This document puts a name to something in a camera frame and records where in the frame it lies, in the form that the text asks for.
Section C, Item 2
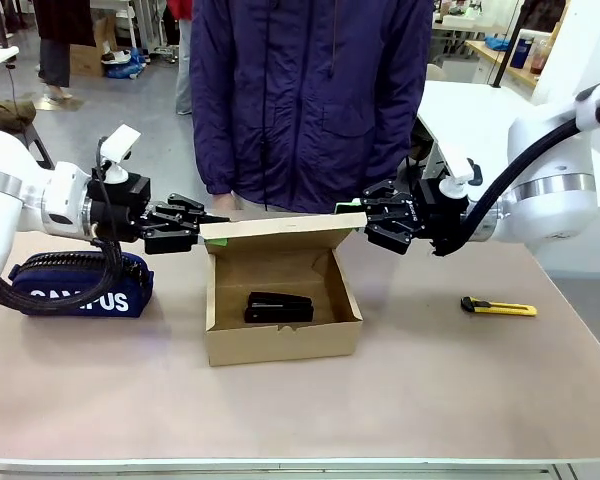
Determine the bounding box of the blue bottle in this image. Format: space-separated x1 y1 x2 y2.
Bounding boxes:
510 29 534 71

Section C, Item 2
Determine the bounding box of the olive green bag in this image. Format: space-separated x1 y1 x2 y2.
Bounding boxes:
0 98 37 128

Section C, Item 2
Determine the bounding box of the black stapler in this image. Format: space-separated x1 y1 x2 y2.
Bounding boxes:
243 291 316 324

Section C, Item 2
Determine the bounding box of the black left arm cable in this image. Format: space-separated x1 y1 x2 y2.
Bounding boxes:
0 135 132 312

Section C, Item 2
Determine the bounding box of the reddish clear jar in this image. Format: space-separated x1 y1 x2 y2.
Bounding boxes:
529 37 552 76

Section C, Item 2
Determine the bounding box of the navy campus pouch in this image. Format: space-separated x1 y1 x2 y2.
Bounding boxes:
7 250 156 318

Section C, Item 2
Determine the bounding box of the background person in grey trousers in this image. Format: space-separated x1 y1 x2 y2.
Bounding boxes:
166 0 195 117

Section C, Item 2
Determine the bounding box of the yellow utility knife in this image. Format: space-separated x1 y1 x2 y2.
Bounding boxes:
460 295 538 318

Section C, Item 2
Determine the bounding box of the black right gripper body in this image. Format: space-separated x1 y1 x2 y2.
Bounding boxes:
411 178 470 252

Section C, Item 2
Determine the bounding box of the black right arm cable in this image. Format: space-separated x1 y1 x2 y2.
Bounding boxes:
431 93 600 259

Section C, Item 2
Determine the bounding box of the background cardboard box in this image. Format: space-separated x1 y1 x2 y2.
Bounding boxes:
69 14 119 79

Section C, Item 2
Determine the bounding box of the person in navy jacket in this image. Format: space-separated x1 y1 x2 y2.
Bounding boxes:
189 0 436 214

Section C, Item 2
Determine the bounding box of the black pole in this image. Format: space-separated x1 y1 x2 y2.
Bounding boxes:
490 0 527 90

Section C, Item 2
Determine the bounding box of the white side table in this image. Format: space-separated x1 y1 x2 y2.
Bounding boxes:
413 79 546 174

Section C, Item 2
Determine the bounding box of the blue plastic bag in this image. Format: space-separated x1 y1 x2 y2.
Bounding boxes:
102 47 147 81

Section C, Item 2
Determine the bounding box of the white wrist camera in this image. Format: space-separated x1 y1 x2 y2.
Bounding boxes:
99 124 143 184
439 144 483 197

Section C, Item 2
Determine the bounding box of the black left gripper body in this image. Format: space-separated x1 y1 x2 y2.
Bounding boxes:
86 171 153 245

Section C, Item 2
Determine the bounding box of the wooden workbench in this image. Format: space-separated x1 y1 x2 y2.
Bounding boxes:
463 39 539 87

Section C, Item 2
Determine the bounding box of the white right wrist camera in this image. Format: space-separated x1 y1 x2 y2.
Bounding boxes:
439 144 483 197

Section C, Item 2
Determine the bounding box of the brown cardboard box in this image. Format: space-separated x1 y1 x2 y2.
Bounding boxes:
199 211 365 368

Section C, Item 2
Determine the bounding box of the background person in dark coat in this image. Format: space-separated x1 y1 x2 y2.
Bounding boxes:
33 0 98 101

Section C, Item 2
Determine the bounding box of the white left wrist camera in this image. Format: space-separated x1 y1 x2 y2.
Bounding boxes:
99 124 143 184

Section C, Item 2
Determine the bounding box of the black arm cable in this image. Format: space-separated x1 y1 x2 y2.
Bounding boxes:
431 93 600 259
0 135 132 312

